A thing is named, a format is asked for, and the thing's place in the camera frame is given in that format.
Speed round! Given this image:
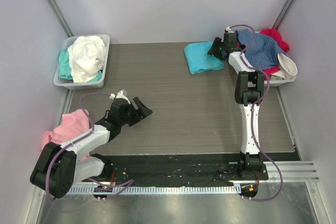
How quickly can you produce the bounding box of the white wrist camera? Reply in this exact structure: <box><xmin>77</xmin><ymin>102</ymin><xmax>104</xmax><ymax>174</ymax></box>
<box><xmin>109</xmin><ymin>90</ymin><xmax>131</xmax><ymax>104</ymax></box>
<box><xmin>224</xmin><ymin>26</ymin><xmax>236</xmax><ymax>34</ymax></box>

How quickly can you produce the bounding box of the right grey plastic basket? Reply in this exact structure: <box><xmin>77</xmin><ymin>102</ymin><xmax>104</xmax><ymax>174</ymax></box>
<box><xmin>228</xmin><ymin>44</ymin><xmax>296</xmax><ymax>87</ymax></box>

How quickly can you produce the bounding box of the slotted cable duct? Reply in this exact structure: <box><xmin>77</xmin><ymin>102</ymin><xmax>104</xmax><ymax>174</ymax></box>
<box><xmin>67</xmin><ymin>183</ymin><xmax>241</xmax><ymax>195</ymax></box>

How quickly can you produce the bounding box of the red t shirt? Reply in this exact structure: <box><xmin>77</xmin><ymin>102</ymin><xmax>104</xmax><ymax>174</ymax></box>
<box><xmin>259</xmin><ymin>28</ymin><xmax>290</xmax><ymax>76</ymax></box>

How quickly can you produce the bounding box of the cyan t shirt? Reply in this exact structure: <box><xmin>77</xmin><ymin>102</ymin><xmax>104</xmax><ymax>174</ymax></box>
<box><xmin>184</xmin><ymin>41</ymin><xmax>224</xmax><ymax>74</ymax></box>

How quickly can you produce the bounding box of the left aluminium frame post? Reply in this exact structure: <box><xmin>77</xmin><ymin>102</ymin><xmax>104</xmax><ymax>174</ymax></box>
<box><xmin>46</xmin><ymin>0</ymin><xmax>73</xmax><ymax>37</ymax></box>

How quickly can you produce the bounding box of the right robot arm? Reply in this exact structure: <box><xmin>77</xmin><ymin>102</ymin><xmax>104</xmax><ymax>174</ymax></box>
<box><xmin>208</xmin><ymin>29</ymin><xmax>268</xmax><ymax>180</ymax></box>

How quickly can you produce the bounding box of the pink t shirt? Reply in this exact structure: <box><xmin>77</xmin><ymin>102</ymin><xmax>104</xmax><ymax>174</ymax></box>
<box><xmin>41</xmin><ymin>109</ymin><xmax>89</xmax><ymax>149</ymax></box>

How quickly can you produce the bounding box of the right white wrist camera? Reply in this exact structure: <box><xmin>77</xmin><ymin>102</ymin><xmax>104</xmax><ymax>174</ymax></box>
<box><xmin>224</xmin><ymin>26</ymin><xmax>236</xmax><ymax>34</ymax></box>

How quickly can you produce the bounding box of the teal green t shirt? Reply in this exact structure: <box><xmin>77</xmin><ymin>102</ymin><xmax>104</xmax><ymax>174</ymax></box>
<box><xmin>58</xmin><ymin>50</ymin><xmax>102</xmax><ymax>83</ymax></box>

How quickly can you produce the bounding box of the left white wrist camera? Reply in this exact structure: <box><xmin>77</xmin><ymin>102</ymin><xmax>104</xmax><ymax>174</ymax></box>
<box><xmin>109</xmin><ymin>90</ymin><xmax>131</xmax><ymax>104</ymax></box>

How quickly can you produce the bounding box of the cream white t shirt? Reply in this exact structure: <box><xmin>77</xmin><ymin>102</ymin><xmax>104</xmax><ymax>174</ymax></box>
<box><xmin>270</xmin><ymin>52</ymin><xmax>298</xmax><ymax>80</ymax></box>

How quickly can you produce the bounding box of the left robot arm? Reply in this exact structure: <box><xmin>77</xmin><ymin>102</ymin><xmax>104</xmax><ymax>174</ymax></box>
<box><xmin>30</xmin><ymin>94</ymin><xmax>153</xmax><ymax>198</ymax></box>

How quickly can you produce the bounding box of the blue patterned t shirt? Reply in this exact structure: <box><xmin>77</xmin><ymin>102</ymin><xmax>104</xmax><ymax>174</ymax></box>
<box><xmin>236</xmin><ymin>29</ymin><xmax>286</xmax><ymax>70</ymax></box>

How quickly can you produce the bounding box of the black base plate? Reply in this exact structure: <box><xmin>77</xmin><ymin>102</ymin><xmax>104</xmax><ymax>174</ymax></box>
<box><xmin>95</xmin><ymin>154</ymin><xmax>269</xmax><ymax>187</ymax></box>

